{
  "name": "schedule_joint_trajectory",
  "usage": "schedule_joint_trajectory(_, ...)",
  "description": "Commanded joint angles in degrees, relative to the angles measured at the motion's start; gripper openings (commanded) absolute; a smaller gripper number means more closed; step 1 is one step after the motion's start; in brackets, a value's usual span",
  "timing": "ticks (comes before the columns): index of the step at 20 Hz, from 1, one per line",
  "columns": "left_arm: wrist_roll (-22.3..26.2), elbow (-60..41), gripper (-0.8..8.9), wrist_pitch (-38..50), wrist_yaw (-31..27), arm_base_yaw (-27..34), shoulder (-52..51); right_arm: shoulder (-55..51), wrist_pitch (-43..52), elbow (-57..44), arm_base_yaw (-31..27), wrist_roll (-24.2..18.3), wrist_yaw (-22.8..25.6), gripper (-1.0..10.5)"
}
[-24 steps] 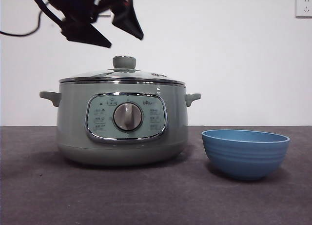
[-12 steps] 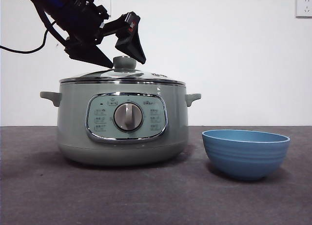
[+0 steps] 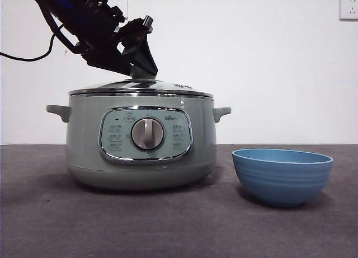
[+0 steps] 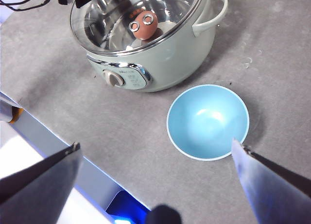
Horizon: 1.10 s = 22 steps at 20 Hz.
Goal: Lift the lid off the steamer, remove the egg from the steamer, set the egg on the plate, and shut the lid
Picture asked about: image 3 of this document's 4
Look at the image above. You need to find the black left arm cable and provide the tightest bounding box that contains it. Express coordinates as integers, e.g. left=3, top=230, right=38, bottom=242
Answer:
left=0, top=31, right=64, bottom=62

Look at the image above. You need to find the pale green electric steamer pot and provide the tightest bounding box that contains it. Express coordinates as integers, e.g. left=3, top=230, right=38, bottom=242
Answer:
left=46, top=94, right=232, bottom=191

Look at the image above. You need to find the white wall socket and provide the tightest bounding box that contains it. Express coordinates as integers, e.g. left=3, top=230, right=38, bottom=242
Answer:
left=340, top=0, right=358, bottom=21
left=110, top=0, right=129, bottom=20

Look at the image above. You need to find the glass lid with green knob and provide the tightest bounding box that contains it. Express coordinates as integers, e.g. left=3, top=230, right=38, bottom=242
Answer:
left=69, top=64, right=214, bottom=98

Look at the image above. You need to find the blue ribbed bowl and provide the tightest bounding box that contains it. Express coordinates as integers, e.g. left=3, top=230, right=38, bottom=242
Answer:
left=232, top=148, right=335, bottom=208

